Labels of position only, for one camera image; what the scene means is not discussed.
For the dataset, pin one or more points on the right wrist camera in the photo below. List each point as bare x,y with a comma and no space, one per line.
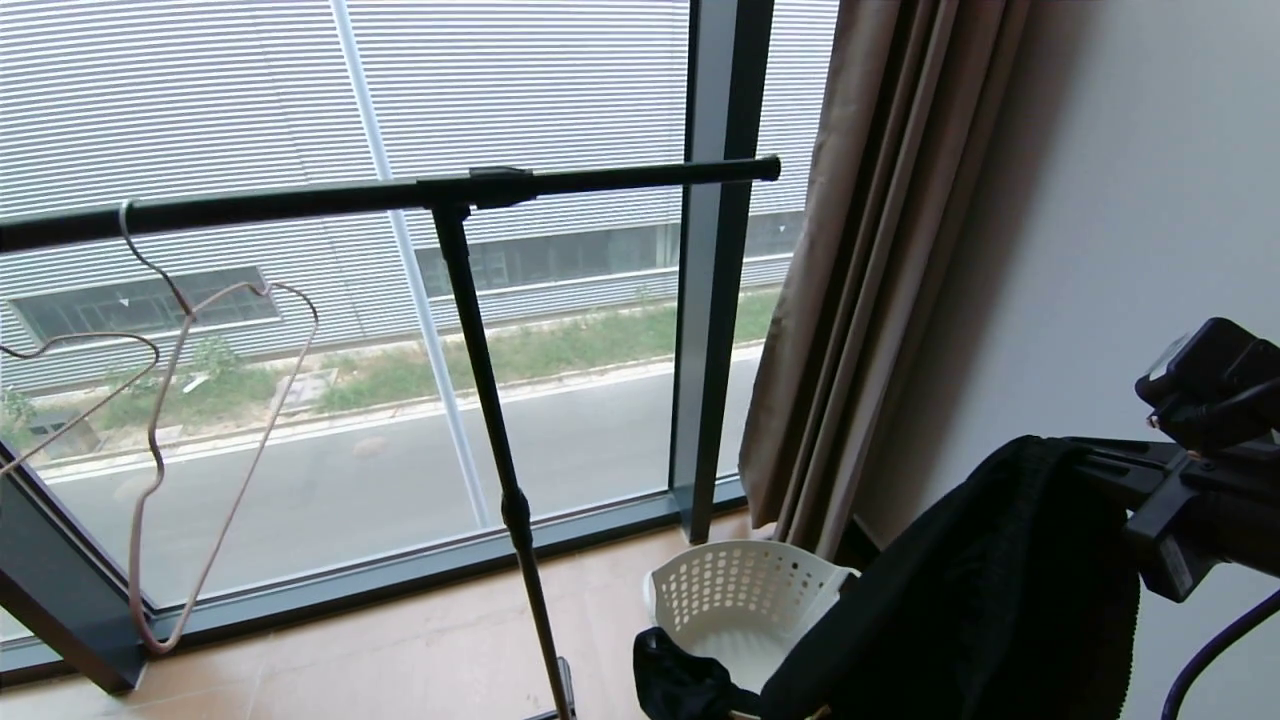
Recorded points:
1220,380

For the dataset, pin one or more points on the brown curtain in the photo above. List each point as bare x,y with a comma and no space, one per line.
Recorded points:
860,300

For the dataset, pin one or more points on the pink clothes hanger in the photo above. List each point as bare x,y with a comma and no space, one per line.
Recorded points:
248,480
110,401

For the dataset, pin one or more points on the black clothes rack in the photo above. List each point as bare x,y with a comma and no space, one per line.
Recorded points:
300,200

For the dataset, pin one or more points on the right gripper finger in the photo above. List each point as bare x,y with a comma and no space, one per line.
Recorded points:
1130,455

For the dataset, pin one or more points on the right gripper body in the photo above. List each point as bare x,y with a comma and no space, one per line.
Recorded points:
1230,520

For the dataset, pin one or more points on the black garment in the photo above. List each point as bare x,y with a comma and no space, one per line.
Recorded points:
980,600
680,680

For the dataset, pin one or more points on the white laundry basket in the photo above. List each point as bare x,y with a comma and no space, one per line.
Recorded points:
740,600

